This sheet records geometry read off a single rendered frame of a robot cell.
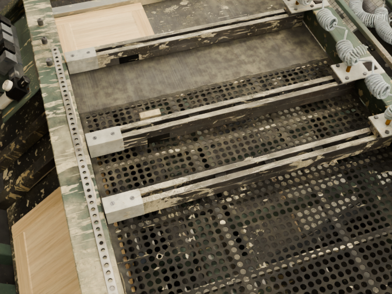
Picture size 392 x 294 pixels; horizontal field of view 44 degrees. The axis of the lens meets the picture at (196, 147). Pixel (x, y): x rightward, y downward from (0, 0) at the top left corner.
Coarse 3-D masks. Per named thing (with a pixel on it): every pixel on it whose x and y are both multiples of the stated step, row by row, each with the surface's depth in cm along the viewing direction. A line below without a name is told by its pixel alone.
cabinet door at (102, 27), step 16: (64, 16) 225; (80, 16) 225; (96, 16) 225; (112, 16) 226; (128, 16) 226; (144, 16) 226; (64, 32) 218; (80, 32) 219; (96, 32) 219; (112, 32) 219; (128, 32) 219; (144, 32) 219; (64, 48) 211; (80, 48) 212
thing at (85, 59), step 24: (288, 0) 220; (216, 24) 215; (240, 24) 215; (264, 24) 218; (288, 24) 223; (96, 48) 204; (120, 48) 204; (144, 48) 206; (168, 48) 211; (72, 72) 204
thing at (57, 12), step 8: (96, 0) 229; (104, 0) 230; (112, 0) 230; (120, 0) 230; (128, 0) 230; (136, 0) 231; (144, 0) 233; (152, 0) 234; (160, 0) 236; (56, 8) 225; (64, 8) 225; (72, 8) 225; (80, 8) 225; (88, 8) 226; (96, 8) 227; (104, 8) 229; (56, 16) 224
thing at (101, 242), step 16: (64, 80) 194; (64, 96) 189; (80, 144) 175; (80, 160) 171; (80, 176) 166; (96, 208) 159; (96, 224) 155; (96, 240) 152; (112, 272) 145; (112, 288) 142
